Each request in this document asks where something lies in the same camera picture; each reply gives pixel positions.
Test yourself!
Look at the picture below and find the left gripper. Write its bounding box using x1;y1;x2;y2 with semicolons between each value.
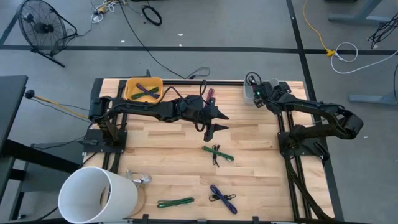
182;98;230;142

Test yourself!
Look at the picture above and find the thin black cable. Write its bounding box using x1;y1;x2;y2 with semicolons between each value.
211;144;221;168
244;72;262;87

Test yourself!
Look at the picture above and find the black cable with red strap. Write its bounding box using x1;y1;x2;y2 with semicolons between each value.
198;79;216;105

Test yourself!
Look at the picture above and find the green braided cable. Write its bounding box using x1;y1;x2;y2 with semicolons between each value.
157;197;195;208
201;145;234;162
131;86;160;100

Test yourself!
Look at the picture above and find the white plastic bin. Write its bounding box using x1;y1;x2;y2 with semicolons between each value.
243;77;280;106

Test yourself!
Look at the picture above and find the silver metal clamp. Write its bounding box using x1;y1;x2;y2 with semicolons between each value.
125;169;153;187

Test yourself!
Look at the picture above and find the yellow plastic bin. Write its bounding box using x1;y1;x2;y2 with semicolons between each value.
123;77;164;105

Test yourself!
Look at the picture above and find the grey table base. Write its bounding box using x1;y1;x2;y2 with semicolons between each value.
328;0;391;26
348;91;398;106

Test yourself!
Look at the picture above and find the large white cylinder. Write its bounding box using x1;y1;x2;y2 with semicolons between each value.
57;166;139;224

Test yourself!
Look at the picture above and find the black floor fan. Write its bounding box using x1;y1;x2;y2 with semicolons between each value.
17;0;78;68

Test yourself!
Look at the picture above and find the black desk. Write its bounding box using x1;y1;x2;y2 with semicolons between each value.
0;74;93;222

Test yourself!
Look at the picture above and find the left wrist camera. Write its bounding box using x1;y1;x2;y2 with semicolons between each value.
185;95;205;109

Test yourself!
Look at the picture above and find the black table frame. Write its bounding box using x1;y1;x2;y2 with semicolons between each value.
83;70;345;224

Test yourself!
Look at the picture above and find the yellow extension cord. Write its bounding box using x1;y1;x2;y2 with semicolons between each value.
303;0;336;58

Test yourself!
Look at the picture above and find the white floor cable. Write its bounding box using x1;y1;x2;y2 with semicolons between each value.
330;41;398;75

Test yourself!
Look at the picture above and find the black coiled floor cable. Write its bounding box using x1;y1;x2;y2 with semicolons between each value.
141;4;163;26

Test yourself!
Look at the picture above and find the black cable bundle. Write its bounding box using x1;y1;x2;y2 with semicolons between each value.
366;20;398;50

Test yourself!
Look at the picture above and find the white cable bundle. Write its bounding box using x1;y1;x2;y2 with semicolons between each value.
90;0;127;24

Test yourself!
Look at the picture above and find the yellow cord with black knob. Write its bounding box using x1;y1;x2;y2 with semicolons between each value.
24;89;91;121

